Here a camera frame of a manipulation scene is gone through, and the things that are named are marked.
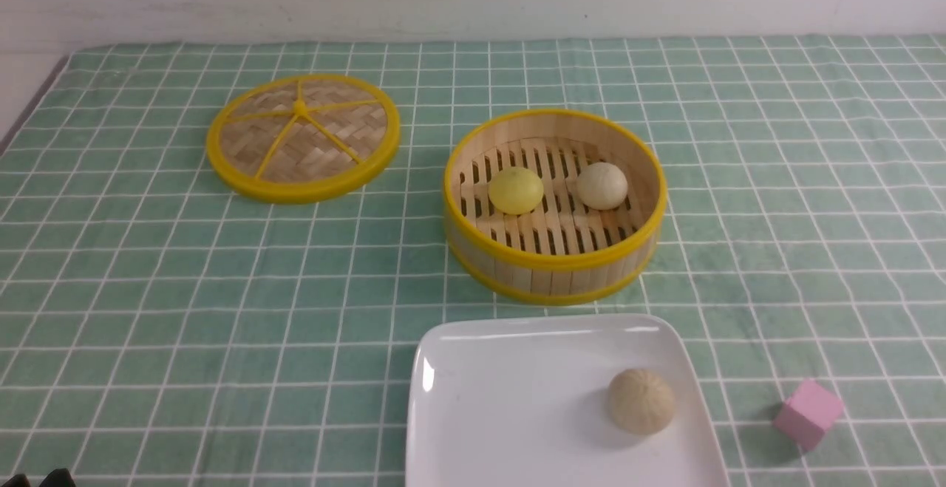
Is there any white steamed bun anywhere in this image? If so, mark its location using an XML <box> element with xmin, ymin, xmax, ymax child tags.
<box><xmin>576</xmin><ymin>163</ymin><xmax>628</xmax><ymax>211</ymax></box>

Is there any beige steamed bun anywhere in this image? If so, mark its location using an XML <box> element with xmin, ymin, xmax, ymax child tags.
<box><xmin>606</xmin><ymin>369</ymin><xmax>676</xmax><ymax>437</ymax></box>

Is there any bamboo steamer lid yellow rim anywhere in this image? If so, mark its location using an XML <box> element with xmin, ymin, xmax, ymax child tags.
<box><xmin>205</xmin><ymin>74</ymin><xmax>401</xmax><ymax>204</ymax></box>

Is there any white square plate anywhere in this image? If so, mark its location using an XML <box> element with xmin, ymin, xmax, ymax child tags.
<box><xmin>404</xmin><ymin>314</ymin><xmax>729</xmax><ymax>486</ymax></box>

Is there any pink cube block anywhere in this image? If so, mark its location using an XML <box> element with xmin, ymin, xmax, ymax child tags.
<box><xmin>772</xmin><ymin>379</ymin><xmax>845</xmax><ymax>452</ymax></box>

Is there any bamboo steamer basket yellow rim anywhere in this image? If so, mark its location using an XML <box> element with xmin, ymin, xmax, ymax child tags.
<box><xmin>443</xmin><ymin>109</ymin><xmax>668</xmax><ymax>306</ymax></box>

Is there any green checkered tablecloth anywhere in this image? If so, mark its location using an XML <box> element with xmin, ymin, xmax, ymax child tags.
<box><xmin>1</xmin><ymin>35</ymin><xmax>945</xmax><ymax>486</ymax></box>

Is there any yellow steamed bun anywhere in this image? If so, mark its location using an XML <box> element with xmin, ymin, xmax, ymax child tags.
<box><xmin>487</xmin><ymin>167</ymin><xmax>545</xmax><ymax>217</ymax></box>

